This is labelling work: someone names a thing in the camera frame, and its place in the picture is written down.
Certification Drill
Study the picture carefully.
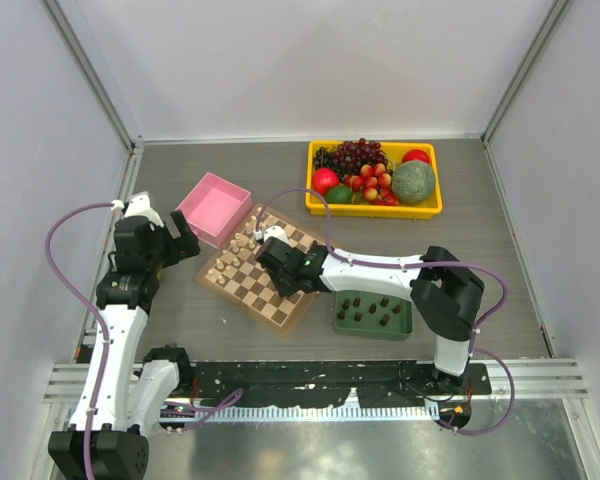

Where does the green piece tray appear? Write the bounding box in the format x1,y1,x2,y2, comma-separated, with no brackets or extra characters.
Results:
334,290,413,341

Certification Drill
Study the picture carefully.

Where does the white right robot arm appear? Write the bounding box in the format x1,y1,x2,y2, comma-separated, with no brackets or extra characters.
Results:
255,232,484,394

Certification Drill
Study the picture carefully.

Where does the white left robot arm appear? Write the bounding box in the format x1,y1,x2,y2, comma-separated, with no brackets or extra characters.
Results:
48,192,200,479

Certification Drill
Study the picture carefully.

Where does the pink open box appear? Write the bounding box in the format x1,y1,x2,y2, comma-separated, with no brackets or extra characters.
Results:
177,172,253,248

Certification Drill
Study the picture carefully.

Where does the wooden chessboard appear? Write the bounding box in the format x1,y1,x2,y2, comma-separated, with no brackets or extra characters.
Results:
196,205,317,336

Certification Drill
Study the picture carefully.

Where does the green lime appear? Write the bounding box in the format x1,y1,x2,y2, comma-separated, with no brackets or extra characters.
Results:
325,185,353,204

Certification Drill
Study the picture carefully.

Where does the red apple left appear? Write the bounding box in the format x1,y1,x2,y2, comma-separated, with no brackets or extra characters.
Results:
311,167,340,196

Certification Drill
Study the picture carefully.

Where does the red apple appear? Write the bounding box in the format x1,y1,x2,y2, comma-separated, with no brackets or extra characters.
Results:
402,149,431,164
311,167,340,196

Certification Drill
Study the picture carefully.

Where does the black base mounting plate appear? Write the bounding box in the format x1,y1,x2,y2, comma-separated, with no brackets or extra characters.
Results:
173,360,492,409

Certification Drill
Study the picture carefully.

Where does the red cherry pile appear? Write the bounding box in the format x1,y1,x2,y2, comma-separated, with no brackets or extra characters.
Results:
344,162,400,206

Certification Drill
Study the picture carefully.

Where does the dark grape bunch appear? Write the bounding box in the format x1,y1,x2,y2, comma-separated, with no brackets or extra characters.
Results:
313,138,389,175

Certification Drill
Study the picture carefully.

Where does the green cantaloupe melon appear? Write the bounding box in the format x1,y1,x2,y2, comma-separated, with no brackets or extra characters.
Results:
391,160,436,205

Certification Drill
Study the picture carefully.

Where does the yellow fruit tray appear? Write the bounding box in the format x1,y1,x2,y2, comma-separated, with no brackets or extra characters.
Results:
305,138,443,219

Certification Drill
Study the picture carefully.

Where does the red apple right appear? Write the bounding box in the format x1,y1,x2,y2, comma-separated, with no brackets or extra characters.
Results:
402,149,431,164

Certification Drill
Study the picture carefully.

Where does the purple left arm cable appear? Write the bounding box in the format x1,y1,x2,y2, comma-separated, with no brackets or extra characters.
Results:
44,200,121,480

